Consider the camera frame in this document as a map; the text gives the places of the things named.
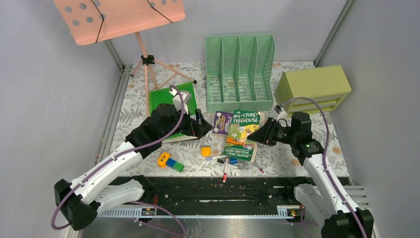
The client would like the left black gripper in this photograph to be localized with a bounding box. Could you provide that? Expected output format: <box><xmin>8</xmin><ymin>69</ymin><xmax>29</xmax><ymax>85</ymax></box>
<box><xmin>161</xmin><ymin>104</ymin><xmax>213</xmax><ymax>140</ymax></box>

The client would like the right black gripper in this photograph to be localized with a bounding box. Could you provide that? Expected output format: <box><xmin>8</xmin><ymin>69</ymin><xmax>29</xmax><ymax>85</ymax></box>
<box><xmin>247</xmin><ymin>117</ymin><xmax>298</xmax><ymax>147</ymax></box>

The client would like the purple paperback book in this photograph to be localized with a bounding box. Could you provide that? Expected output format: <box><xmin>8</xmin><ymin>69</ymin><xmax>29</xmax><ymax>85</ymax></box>
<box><xmin>212</xmin><ymin>111</ymin><xmax>233</xmax><ymax>137</ymax></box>

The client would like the treehouse paperback book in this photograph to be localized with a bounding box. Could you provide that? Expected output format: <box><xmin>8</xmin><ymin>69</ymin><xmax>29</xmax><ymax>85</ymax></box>
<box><xmin>222</xmin><ymin>110</ymin><xmax>265</xmax><ymax>163</ymax></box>

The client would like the yellow blue green toy block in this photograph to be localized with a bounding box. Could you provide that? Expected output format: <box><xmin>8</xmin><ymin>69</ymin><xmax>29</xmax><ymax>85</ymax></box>
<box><xmin>157</xmin><ymin>152</ymin><xmax>184</xmax><ymax>173</ymax></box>

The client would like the green plastic folder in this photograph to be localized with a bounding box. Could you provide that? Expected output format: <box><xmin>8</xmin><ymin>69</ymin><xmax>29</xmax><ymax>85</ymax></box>
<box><xmin>149</xmin><ymin>82</ymin><xmax>197</xmax><ymax>119</ymax></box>

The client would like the green file organizer rack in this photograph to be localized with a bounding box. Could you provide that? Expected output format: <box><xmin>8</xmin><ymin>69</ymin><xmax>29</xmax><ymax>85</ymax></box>
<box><xmin>205</xmin><ymin>34</ymin><xmax>275</xmax><ymax>113</ymax></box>

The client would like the beige notebook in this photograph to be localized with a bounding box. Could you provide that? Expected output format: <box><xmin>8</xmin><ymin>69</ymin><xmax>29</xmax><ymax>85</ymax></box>
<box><xmin>162</xmin><ymin>133</ymin><xmax>199</xmax><ymax>143</ymax></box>

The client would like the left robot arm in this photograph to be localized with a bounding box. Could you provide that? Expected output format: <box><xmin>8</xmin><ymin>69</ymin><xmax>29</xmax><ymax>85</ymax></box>
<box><xmin>51</xmin><ymin>104</ymin><xmax>212</xmax><ymax>231</ymax></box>

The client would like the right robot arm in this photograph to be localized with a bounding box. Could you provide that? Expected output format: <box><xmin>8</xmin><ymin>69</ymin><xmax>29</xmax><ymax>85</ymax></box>
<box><xmin>248</xmin><ymin>112</ymin><xmax>374</xmax><ymax>238</ymax></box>

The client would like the yellow grey eraser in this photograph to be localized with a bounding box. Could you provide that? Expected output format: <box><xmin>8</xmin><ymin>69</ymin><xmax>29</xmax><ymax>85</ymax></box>
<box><xmin>201</xmin><ymin>145</ymin><xmax>211</xmax><ymax>157</ymax></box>

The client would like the black white marker pen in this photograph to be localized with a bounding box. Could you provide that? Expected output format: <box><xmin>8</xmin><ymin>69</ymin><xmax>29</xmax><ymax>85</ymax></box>
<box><xmin>216</xmin><ymin>159</ymin><xmax>239</xmax><ymax>169</ymax></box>

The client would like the blue grey glue stick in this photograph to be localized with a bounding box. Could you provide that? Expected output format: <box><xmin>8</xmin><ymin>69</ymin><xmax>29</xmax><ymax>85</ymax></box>
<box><xmin>229</xmin><ymin>158</ymin><xmax>238</xmax><ymax>165</ymax></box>

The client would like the red white marker pen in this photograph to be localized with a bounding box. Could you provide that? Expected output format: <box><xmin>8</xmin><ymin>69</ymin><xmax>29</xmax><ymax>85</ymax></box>
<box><xmin>222</xmin><ymin>158</ymin><xmax>229</xmax><ymax>183</ymax></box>

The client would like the olive green drawer box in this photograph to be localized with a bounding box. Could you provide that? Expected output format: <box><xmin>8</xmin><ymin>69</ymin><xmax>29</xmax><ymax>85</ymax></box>
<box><xmin>274</xmin><ymin>65</ymin><xmax>351</xmax><ymax>115</ymax></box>

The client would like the pink music stand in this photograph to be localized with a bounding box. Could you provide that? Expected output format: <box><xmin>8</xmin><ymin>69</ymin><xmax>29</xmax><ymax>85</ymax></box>
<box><xmin>54</xmin><ymin>0</ymin><xmax>196</xmax><ymax>99</ymax></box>

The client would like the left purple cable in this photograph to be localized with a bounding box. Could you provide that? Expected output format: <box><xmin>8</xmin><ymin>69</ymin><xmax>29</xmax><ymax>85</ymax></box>
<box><xmin>51</xmin><ymin>84</ymin><xmax>188</xmax><ymax>237</ymax></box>

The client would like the purple cable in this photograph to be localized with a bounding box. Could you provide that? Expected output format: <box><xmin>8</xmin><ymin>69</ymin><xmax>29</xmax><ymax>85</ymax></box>
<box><xmin>279</xmin><ymin>97</ymin><xmax>365</xmax><ymax>238</ymax></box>
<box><xmin>51</xmin><ymin>84</ymin><xmax>188</xmax><ymax>237</ymax></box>

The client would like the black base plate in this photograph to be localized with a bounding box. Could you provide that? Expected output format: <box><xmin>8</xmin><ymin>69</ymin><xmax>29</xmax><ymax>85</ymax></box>
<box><xmin>111</xmin><ymin>176</ymin><xmax>315</xmax><ymax>216</ymax></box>

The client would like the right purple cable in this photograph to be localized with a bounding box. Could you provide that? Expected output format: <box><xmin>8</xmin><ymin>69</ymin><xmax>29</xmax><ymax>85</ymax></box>
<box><xmin>279</xmin><ymin>97</ymin><xmax>365</xmax><ymax>238</ymax></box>

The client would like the aluminium frame rail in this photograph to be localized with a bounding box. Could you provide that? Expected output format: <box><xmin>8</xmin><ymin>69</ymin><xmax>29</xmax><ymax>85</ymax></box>
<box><xmin>67</xmin><ymin>64</ymin><xmax>132</xmax><ymax>238</ymax></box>

